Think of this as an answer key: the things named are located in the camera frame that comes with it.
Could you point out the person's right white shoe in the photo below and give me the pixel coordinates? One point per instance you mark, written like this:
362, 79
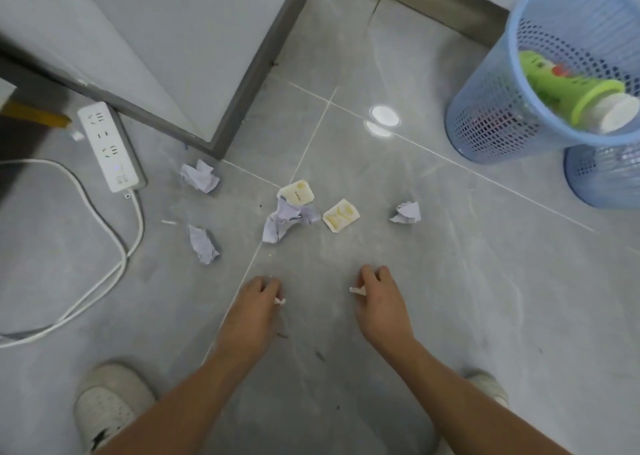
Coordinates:
487, 387

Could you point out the person's right hand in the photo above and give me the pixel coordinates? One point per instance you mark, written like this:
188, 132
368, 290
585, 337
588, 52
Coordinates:
382, 310

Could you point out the person's right fingers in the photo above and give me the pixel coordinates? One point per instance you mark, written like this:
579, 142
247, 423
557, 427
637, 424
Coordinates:
374, 277

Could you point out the crumpled lilac paper ball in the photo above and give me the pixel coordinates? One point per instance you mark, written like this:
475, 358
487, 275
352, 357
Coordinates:
200, 176
202, 244

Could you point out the person's left fingers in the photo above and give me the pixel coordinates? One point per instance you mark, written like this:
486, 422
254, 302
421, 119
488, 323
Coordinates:
267, 288

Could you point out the person's right forearm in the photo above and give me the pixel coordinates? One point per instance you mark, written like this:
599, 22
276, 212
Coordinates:
475, 399

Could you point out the person's left hand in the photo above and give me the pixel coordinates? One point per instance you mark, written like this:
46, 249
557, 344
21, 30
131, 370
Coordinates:
250, 310

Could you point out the green and white plastic bottle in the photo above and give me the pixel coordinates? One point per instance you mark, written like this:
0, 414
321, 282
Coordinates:
575, 92

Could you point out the person's white shoe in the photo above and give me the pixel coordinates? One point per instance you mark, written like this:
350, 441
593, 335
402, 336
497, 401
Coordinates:
487, 387
107, 404

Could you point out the yellow and white wrapper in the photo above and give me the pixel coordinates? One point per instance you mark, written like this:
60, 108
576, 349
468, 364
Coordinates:
297, 192
341, 216

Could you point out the white power strip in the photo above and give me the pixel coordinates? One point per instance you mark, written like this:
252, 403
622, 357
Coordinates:
111, 146

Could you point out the yellow wooden strip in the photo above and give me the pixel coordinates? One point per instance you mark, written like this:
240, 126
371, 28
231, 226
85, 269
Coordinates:
35, 114

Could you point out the blue mesh waste basket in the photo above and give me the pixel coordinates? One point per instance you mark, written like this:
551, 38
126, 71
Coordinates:
545, 70
602, 175

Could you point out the large crumpled lilac paper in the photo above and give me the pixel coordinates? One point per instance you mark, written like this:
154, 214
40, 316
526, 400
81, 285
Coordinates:
285, 220

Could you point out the person's left forearm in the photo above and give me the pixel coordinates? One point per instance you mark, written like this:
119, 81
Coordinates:
185, 399

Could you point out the person's left white shoe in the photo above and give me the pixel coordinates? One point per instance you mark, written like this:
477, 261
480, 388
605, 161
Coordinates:
107, 404

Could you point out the crumpled white paper ball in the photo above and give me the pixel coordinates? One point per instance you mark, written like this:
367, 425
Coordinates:
406, 212

